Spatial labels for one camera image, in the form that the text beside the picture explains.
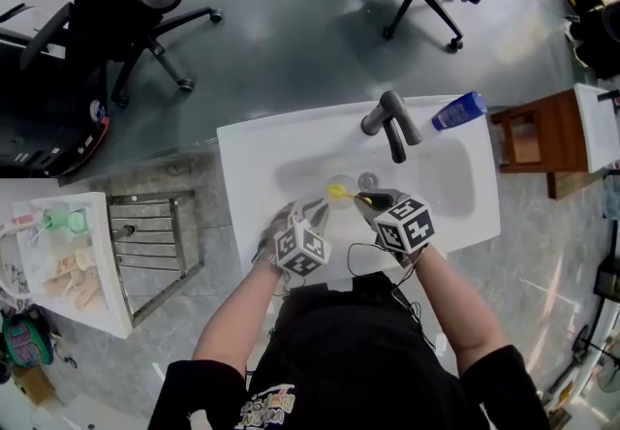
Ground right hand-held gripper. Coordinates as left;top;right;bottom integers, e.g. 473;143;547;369
353;188;436;256

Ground large white sink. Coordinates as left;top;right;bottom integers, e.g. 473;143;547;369
216;93;502;282

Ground small white basin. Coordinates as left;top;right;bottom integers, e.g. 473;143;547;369
12;191;135;340

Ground person's left hand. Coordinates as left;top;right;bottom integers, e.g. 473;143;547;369
251;201;294;269

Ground blue bottle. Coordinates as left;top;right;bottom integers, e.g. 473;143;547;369
430;91;487;132

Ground black equipment box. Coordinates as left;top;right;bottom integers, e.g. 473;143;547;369
571;1;620;80

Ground pack of water bottles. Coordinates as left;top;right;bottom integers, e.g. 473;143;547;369
603;175;620;226

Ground brown cardboard box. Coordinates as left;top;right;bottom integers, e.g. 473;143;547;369
9;362;57;405

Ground wooden stand with white basin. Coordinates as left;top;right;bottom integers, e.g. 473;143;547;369
490;82;620;200

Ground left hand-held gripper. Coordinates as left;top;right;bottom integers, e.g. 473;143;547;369
274;196;333;278

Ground person's left forearm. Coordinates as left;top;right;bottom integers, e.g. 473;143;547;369
192;258;285;364

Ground green pink bag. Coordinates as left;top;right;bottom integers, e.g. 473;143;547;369
2;314;54;367

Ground yellow brush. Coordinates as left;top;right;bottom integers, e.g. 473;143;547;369
326;182;374;206

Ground pile of wooden utensils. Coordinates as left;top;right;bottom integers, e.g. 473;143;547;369
42;248;103;312

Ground black cable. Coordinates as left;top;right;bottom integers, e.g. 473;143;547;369
347;241;437;352
270;272;311;298

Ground black pedestal fan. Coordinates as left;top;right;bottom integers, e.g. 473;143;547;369
546;323;620;400

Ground black metal frame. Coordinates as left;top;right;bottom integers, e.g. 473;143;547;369
593;253;620;298

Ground large black faucet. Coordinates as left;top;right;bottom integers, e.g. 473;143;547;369
360;89;423;165

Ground person's right forearm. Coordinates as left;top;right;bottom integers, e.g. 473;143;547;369
414;243;510;364

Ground black cabinet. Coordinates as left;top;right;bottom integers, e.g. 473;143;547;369
0;43;112;177

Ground metal rack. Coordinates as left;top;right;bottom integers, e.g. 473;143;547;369
107;190;204;328

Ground person's black clothing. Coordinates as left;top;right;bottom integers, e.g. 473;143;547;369
159;272;548;430

